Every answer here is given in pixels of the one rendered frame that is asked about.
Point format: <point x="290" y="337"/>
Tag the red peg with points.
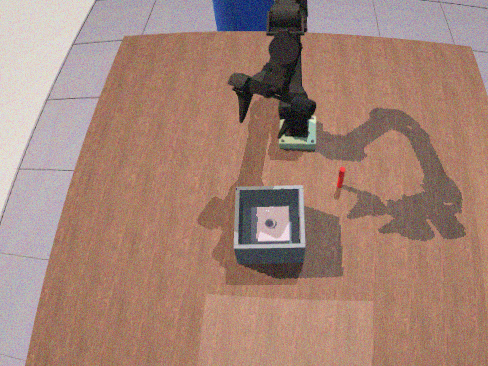
<point x="340" y="179"/>

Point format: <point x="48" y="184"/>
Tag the pale pink square plate with hole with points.
<point x="270" y="225"/>

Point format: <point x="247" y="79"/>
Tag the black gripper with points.
<point x="301" y="106"/>

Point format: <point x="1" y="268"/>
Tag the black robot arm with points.
<point x="288" y="19"/>

